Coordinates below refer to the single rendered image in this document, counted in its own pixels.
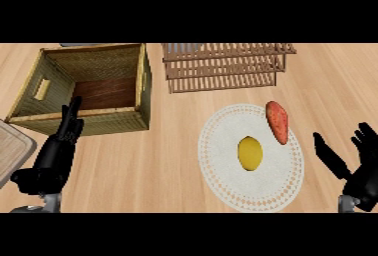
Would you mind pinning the brown wooden tiered shelf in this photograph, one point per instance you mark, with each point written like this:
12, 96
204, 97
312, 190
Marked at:
224, 66

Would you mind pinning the pale wooden cutting board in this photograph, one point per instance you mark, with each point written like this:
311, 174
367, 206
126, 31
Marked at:
12, 151

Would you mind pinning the yellow lemon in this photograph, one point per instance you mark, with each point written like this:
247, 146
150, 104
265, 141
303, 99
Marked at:
250, 153

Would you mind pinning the square wicker basket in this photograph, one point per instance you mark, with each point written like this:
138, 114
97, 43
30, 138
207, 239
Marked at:
89, 90

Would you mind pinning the white round placemat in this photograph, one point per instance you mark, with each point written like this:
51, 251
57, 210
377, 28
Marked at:
252, 160

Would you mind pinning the orange sweet potato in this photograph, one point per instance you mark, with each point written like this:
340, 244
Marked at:
278, 121

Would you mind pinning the grey flat object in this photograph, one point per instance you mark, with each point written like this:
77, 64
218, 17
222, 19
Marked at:
79, 44

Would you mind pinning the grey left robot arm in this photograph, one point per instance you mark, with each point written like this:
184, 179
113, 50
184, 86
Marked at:
42, 204

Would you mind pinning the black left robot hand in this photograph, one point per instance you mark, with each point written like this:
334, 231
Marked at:
52, 160

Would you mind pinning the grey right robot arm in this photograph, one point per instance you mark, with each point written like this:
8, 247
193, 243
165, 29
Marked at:
348, 204

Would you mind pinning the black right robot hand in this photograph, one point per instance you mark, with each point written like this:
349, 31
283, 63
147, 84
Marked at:
367, 180

